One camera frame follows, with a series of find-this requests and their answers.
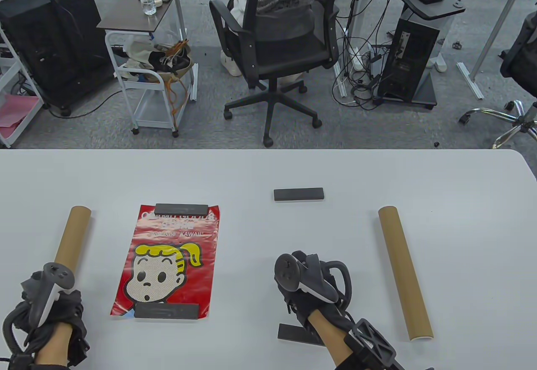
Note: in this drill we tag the person's right hand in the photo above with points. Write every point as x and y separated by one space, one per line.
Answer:
306 307

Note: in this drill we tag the person's left hand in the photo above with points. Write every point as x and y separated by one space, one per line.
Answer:
71 307

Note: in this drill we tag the black rectangular weight bar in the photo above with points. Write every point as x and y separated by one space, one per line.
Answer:
168 311
180 209
293 333
298 194

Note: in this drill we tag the black handheld controller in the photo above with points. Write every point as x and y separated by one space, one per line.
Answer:
289 271
52 277

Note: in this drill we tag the brown cardboard mailing tube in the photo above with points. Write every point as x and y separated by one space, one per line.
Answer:
73 235
402 269

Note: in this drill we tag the red cartoon face poster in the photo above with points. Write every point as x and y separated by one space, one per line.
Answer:
147 277

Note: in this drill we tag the person's left forearm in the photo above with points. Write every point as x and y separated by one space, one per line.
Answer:
52 345

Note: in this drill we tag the person's right forearm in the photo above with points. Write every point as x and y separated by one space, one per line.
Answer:
331 336

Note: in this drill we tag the white metal rack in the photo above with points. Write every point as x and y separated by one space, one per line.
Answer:
28 124

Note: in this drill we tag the pink sheet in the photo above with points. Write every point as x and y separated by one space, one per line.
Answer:
16 110

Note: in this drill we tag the white rolling cart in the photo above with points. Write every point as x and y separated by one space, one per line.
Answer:
142 88

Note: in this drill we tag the black mesh office chair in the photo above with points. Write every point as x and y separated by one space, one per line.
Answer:
289 51

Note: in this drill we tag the large black cabinet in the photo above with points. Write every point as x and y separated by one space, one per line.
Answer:
54 38

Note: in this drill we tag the chrome chair base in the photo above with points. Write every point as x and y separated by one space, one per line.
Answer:
495 113

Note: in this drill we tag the black computer tower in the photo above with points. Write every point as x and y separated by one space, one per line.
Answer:
411 55

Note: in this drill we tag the white desk leg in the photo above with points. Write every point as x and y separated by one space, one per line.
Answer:
470 80

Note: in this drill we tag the brown side table top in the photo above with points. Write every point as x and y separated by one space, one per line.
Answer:
130 13

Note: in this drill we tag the silver metal pole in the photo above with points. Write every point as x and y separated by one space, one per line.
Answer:
178 9

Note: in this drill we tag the black padded chair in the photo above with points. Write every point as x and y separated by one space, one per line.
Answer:
524 59

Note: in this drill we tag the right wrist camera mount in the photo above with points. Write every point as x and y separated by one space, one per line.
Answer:
373 345

